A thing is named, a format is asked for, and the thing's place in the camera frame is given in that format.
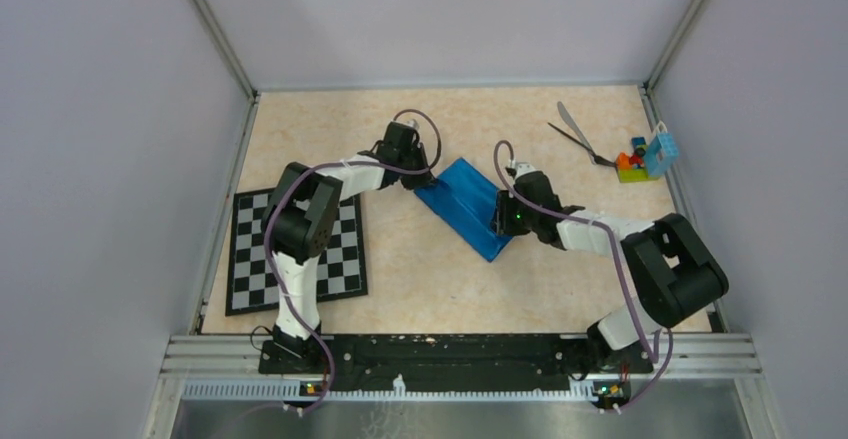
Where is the blue satin napkin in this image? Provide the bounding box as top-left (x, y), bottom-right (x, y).
top-left (414, 157), bottom-right (511, 263)

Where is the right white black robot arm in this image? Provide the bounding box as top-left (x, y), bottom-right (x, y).
top-left (491, 163), bottom-right (729, 371)

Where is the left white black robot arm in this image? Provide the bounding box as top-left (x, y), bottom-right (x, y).
top-left (262, 120), bottom-right (435, 373)

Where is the black white checkerboard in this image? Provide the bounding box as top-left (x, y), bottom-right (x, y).
top-left (225, 189), bottom-right (368, 317)

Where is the colourful toy block set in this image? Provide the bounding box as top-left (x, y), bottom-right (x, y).
top-left (614, 122), bottom-right (680, 183)

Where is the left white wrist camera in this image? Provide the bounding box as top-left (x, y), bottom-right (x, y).
top-left (401, 118), bottom-right (420, 131)

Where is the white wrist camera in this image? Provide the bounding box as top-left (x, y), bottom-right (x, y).
top-left (401, 118), bottom-right (420, 131)
top-left (507, 161), bottom-right (537, 182)

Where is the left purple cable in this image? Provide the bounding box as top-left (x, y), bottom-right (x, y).
top-left (262, 108), bottom-right (444, 414)

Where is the purple cable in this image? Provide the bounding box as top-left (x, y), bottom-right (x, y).
top-left (262, 108), bottom-right (444, 414)
top-left (492, 139), bottom-right (676, 414)

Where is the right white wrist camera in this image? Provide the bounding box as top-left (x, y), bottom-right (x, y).
top-left (507, 161), bottom-right (537, 182)

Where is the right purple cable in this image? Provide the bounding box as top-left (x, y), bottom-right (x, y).
top-left (492, 139), bottom-right (676, 414)

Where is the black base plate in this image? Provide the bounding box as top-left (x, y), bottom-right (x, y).
top-left (258, 334), bottom-right (654, 393)

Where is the aluminium front rail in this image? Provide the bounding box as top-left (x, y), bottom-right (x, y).
top-left (144, 332), bottom-right (785, 438)

